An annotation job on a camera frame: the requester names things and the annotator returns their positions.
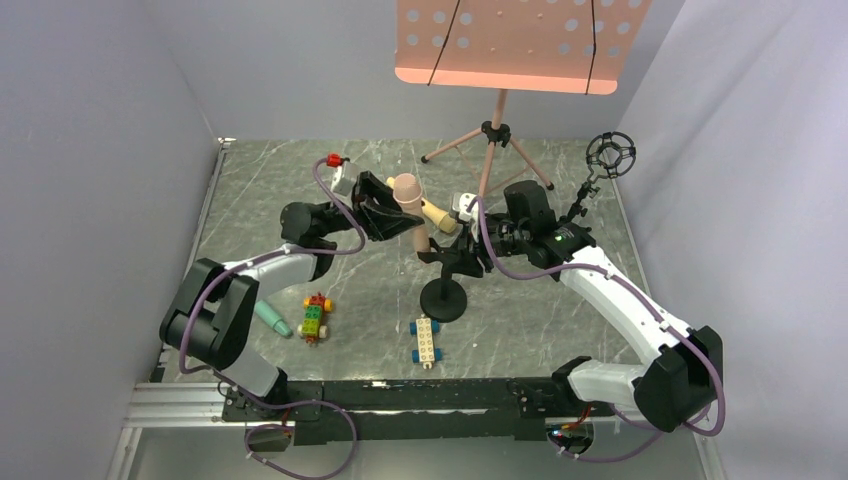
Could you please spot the mint green toy microphone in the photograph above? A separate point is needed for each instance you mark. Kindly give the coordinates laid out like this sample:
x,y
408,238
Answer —
x,y
272,318

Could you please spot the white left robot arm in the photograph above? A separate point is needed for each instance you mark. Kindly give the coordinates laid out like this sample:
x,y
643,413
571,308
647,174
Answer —
x,y
210,317

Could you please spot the pink music stand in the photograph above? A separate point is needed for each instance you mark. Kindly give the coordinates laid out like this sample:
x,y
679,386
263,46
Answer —
x,y
571,47

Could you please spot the pink toy microphone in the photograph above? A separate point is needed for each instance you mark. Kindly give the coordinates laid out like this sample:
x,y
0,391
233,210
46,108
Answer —
x,y
407,192

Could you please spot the white blue toy brick car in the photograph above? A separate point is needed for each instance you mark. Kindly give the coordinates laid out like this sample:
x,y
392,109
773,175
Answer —
x,y
425,354

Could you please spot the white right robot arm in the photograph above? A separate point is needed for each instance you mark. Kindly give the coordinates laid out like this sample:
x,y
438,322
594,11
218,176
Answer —
x,y
678,380

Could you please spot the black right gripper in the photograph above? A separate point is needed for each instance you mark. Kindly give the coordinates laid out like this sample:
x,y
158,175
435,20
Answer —
x,y
482,242

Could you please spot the colourful toy brick car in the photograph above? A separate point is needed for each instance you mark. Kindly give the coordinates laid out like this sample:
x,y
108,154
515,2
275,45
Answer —
x,y
313,327

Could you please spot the yellow toy microphone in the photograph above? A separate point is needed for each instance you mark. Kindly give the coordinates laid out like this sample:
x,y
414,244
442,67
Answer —
x,y
441,218

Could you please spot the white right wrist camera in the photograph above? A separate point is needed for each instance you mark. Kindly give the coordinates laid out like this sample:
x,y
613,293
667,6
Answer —
x,y
464,209

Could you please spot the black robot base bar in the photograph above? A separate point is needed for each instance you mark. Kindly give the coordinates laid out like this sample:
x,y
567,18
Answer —
x,y
327,411

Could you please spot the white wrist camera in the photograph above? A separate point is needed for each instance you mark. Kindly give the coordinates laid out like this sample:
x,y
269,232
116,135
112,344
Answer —
x,y
464,209
345,174

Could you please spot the black shock mount stand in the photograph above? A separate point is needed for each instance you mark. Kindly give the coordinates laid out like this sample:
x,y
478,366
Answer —
x,y
608,156

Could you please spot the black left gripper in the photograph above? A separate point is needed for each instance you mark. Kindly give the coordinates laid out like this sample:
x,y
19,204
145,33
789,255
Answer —
x,y
361,206

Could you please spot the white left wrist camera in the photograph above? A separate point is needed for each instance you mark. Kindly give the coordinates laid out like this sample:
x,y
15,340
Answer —
x,y
345,174

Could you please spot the black round-base mic stand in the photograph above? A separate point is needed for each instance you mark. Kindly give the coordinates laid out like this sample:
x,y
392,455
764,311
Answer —
x,y
442,299

